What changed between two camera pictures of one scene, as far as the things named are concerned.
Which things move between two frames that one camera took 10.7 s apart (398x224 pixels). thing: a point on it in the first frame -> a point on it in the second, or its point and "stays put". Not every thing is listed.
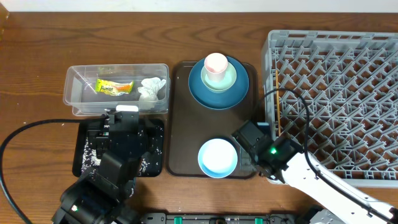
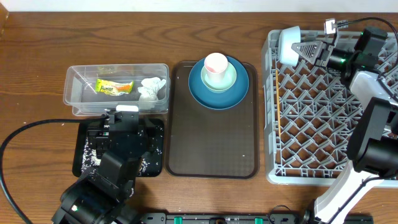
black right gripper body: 255,158 -> 337,58
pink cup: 216,64 stays put
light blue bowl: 217,158 -> 289,36
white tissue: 150,86 stays put
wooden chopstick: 278,102 stays put
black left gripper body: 102,135 stays put
